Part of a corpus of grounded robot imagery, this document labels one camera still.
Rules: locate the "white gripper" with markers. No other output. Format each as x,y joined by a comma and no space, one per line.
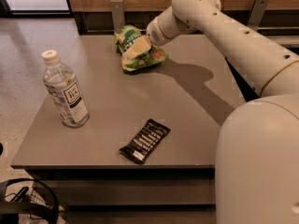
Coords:
154,33

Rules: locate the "green rice chip bag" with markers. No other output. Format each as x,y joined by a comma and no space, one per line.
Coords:
137,52

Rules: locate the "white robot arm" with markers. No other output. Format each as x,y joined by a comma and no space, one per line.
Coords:
257,155

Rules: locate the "black rxbar chocolate bar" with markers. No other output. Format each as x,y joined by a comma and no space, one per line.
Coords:
144,142

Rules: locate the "clear plastic tea bottle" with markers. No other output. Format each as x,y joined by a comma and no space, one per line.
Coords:
62,86

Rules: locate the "grey table with drawers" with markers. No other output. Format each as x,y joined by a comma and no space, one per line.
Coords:
191,93

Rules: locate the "left metal bracket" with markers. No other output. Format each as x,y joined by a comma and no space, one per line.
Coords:
118,18

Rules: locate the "metal bracket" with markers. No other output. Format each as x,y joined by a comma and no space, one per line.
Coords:
118,18
256,14

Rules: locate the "right metal bracket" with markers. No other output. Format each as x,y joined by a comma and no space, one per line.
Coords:
256,14

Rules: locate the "black wire basket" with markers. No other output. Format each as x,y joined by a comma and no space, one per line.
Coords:
29,198

